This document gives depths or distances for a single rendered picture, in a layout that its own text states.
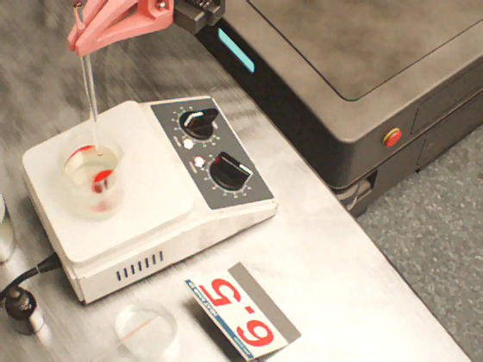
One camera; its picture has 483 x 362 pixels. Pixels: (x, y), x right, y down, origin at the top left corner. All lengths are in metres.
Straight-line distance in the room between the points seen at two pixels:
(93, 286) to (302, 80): 0.70
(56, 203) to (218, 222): 0.14
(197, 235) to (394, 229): 0.94
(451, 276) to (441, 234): 0.08
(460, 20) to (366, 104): 0.24
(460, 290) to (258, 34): 0.58
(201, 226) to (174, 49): 0.23
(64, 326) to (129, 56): 0.29
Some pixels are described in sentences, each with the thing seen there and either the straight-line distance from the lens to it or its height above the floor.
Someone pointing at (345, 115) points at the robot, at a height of 0.36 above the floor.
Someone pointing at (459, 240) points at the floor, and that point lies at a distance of 1.80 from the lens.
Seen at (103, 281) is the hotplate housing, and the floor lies 0.79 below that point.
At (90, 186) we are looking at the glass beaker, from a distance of 0.78.
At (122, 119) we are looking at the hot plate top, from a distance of 0.88.
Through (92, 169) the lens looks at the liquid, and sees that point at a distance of 0.81.
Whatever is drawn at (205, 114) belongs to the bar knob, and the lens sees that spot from 0.91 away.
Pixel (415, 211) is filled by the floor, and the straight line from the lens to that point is 1.81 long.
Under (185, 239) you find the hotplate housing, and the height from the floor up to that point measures 0.80.
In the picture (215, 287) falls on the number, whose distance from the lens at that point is 0.88.
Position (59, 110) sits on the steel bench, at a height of 0.75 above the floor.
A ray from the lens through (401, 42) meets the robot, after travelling 1.54.
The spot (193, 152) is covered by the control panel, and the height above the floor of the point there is 0.81.
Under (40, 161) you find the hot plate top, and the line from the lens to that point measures 0.87.
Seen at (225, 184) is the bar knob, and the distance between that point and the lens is 0.88.
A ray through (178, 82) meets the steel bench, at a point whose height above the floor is 0.75.
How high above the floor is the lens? 1.59
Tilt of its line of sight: 62 degrees down
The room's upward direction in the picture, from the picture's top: 3 degrees clockwise
